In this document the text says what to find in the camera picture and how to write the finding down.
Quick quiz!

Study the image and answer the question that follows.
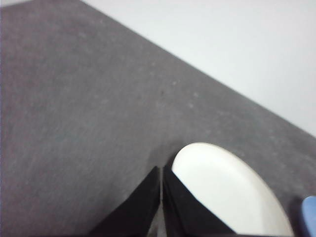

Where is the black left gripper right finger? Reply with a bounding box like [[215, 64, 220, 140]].
[[161, 164, 236, 237]]

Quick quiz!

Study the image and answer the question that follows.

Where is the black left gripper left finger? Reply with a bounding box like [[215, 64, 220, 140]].
[[88, 165, 161, 237]]

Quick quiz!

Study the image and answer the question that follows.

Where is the white round plate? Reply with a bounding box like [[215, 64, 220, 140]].
[[171, 142, 295, 237]]

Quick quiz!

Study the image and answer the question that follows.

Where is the blue round plate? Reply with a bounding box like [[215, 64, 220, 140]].
[[299, 196, 316, 237]]

